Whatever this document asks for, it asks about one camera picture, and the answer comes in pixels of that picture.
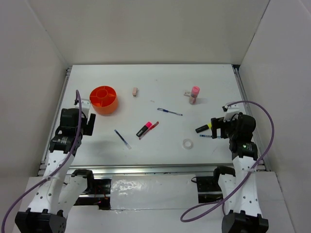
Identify blue refill pen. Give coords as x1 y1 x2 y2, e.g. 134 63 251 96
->
114 129 131 150

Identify pink highlighter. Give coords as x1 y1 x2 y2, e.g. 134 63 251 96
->
136 122 152 137

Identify red pen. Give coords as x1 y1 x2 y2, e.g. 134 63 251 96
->
139 121 159 140

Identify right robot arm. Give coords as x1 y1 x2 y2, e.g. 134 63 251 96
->
211 113 269 233

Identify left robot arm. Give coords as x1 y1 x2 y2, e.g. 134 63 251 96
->
15 108 96 233

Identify yellow highlighter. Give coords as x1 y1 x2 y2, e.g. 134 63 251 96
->
195 123 211 133

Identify orange round organizer container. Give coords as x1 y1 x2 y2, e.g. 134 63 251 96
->
89 86 119 116

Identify clear tape roll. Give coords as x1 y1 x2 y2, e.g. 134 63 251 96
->
182 139 193 150

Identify small white eraser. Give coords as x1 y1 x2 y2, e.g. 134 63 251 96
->
184 91 191 97

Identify pink eraser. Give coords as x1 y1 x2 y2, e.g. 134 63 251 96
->
132 87 138 98

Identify white foil cover sheet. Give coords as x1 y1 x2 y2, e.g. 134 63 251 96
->
110 175 198 210

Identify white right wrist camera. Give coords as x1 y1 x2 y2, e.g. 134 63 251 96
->
223 103 240 122

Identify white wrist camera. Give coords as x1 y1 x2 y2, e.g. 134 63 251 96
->
74 99 91 118
223 103 240 122

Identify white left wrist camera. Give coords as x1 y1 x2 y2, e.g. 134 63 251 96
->
74 99 91 118

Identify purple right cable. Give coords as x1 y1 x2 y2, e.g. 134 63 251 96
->
180 100 275 223

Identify purple cable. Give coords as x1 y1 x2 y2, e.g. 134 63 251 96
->
0 89 84 233
180 100 275 223

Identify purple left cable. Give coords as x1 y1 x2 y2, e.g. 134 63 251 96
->
0 89 84 233

